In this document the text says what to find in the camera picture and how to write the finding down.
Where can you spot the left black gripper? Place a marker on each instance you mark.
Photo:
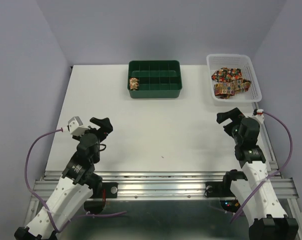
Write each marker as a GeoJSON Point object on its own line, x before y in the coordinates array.
{"type": "Point", "coordinates": [104, 124]}

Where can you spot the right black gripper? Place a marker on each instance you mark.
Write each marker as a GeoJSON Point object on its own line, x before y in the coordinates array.
{"type": "Point", "coordinates": [235, 114]}

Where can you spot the colourful squares patterned tie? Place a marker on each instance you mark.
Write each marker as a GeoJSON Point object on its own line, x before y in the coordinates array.
{"type": "Point", "coordinates": [225, 90]}

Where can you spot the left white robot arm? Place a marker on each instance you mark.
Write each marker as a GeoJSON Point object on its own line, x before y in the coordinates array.
{"type": "Point", "coordinates": [77, 183]}

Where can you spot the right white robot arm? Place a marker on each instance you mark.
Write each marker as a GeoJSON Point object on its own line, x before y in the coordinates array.
{"type": "Point", "coordinates": [251, 186]}

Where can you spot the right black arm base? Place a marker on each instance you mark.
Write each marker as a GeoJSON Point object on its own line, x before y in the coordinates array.
{"type": "Point", "coordinates": [217, 189]}

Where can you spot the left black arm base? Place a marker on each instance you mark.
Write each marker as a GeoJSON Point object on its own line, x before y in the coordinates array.
{"type": "Point", "coordinates": [105, 191]}

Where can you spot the dark floral tie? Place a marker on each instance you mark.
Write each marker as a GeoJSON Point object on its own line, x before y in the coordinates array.
{"type": "Point", "coordinates": [226, 75]}

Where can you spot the rolled patterned tie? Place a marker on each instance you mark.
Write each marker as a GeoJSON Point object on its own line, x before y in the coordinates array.
{"type": "Point", "coordinates": [133, 84]}

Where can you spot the white plastic basket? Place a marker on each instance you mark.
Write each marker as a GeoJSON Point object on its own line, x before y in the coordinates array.
{"type": "Point", "coordinates": [243, 62]}

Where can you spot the green divided organizer tray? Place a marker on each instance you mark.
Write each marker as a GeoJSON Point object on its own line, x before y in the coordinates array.
{"type": "Point", "coordinates": [157, 79]}

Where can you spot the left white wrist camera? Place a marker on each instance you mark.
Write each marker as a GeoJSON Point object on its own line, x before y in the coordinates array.
{"type": "Point", "coordinates": [75, 126]}

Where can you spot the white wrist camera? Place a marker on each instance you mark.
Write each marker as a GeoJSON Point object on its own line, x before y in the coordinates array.
{"type": "Point", "coordinates": [75, 126]}
{"type": "Point", "coordinates": [258, 116]}

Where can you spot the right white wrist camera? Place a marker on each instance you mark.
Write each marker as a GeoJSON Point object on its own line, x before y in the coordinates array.
{"type": "Point", "coordinates": [258, 116]}

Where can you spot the aluminium frame rail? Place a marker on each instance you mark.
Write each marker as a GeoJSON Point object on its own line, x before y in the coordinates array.
{"type": "Point", "coordinates": [175, 186]}

